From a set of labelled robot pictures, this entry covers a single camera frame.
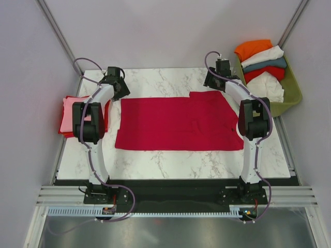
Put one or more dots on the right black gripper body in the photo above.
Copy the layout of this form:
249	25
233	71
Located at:
210	81

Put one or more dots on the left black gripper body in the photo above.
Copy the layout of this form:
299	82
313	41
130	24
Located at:
124	90

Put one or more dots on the crimson red t shirt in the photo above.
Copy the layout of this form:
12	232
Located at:
202	121

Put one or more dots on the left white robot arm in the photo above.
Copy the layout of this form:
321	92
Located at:
89	124

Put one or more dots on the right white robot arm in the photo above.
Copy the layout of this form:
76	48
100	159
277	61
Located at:
255	123

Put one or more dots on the orange t shirt in bin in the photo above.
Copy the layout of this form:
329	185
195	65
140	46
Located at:
247	49

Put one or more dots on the crumpled white shirt in bin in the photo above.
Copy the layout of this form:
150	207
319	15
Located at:
266	85

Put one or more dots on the white folded shirt in bin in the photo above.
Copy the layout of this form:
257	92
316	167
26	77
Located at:
271	54

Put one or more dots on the teal shirt in bin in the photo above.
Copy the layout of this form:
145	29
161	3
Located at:
280	63

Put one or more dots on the olive green plastic bin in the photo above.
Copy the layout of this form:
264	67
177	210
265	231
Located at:
292	92

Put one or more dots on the right aluminium frame post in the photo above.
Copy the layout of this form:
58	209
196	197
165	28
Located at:
300	9

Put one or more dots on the aluminium frame post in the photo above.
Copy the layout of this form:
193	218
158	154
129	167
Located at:
59	34
300	9

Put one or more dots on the left aluminium frame post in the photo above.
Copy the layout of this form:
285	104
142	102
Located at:
59	34

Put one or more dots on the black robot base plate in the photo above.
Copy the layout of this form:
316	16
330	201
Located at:
175	195

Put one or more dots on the white slotted cable duct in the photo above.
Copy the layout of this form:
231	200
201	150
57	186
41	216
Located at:
104	212

